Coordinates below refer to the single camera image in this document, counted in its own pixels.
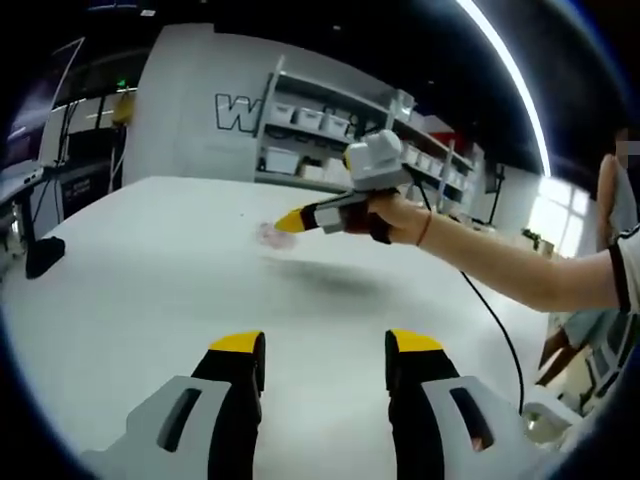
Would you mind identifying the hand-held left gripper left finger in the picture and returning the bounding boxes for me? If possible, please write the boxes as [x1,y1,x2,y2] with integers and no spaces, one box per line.
[79,329,266,480]

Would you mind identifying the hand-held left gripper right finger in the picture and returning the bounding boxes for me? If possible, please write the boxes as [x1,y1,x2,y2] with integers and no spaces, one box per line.
[384,328,564,480]

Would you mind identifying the clear resealable bag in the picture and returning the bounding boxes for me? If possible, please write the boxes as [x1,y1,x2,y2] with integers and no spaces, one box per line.
[256,221,297,250]

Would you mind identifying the person's right hand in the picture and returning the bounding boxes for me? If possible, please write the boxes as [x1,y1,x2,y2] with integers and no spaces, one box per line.
[348,193,432,247]

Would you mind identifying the grey shelf unit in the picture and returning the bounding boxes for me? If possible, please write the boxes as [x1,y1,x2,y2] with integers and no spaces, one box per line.
[253,53,477,202]

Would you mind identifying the long ceiling light strip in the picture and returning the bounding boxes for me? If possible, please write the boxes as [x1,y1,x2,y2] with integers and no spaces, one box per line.
[456,0,554,177]

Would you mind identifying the grey lettered partition panel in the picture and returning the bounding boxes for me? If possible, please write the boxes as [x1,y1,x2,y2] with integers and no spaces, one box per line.
[121,24,281,182]

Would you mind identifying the bright window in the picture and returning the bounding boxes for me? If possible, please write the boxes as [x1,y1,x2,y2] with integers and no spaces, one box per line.
[528,174,602,259]

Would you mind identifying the small black object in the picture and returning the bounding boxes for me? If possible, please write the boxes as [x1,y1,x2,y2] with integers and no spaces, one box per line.
[24,236,67,280]

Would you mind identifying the person's white shirt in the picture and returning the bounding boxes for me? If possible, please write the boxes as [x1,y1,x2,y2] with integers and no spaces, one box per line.
[606,227,640,317]

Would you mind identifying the background desk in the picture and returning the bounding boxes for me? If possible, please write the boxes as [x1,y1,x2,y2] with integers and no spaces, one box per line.
[0,166,47,251]

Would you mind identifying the red bracelet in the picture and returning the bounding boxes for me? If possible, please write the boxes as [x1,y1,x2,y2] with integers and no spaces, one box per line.
[415,211,434,248]

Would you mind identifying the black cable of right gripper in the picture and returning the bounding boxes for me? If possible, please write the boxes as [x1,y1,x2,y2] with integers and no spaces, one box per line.
[403,167,526,419]

